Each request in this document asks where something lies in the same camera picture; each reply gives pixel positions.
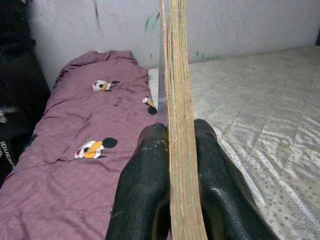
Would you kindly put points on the black bag white print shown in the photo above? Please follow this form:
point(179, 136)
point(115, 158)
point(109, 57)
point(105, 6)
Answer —
point(15, 75)

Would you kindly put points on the leaf patterned mattress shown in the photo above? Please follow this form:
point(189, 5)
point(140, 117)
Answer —
point(262, 112)

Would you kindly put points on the mauve cartoon print blanket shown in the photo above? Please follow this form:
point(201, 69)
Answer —
point(75, 125)

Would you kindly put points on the blue yellow picture book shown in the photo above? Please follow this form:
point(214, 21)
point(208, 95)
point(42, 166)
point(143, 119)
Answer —
point(180, 100)

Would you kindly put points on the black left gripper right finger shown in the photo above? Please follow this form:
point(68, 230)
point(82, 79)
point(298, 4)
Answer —
point(225, 187)

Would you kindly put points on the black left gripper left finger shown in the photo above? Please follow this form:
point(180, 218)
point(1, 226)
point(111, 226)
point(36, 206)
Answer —
point(140, 187)

